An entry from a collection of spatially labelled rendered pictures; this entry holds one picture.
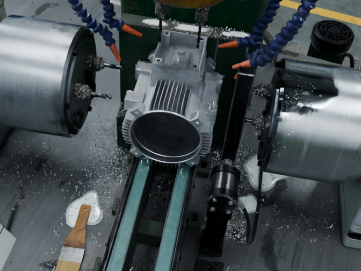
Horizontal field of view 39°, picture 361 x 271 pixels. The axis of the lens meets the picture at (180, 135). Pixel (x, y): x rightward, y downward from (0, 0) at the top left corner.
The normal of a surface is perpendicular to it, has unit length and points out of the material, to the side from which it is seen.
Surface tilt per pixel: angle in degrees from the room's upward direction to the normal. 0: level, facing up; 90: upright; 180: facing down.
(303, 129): 54
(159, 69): 90
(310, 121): 47
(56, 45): 13
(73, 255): 0
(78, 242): 0
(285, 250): 0
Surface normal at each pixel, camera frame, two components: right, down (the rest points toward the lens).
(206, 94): 0.07, -0.68
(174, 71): -0.16, 0.71
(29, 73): -0.07, 0.05
